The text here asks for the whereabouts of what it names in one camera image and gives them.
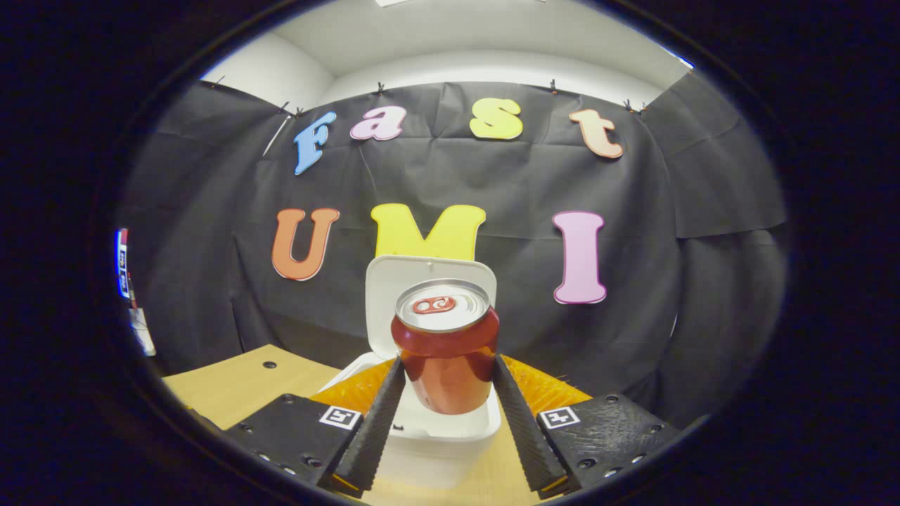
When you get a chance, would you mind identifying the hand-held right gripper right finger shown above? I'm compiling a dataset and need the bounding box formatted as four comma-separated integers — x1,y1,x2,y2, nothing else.
492,353,681,501

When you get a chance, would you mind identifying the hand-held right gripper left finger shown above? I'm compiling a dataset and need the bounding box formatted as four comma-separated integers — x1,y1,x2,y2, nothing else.
224,356,407,498

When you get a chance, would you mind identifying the white desktop garbage bin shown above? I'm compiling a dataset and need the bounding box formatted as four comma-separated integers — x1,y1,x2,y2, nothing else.
313,254,503,491

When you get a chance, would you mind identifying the red pop can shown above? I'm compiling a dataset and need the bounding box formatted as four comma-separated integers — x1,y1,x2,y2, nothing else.
391,278,501,415

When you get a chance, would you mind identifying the wooden desktop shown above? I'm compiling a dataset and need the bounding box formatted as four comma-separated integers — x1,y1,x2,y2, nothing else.
162,344,563,506

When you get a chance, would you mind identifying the white side table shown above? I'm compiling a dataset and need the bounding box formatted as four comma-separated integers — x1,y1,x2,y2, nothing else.
129,307,158,357

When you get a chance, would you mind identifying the black backdrop cloth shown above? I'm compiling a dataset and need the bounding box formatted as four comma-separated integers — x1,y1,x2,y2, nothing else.
116,70,788,429

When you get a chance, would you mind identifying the computer monitor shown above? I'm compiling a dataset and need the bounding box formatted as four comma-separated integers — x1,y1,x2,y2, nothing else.
114,228,136,300

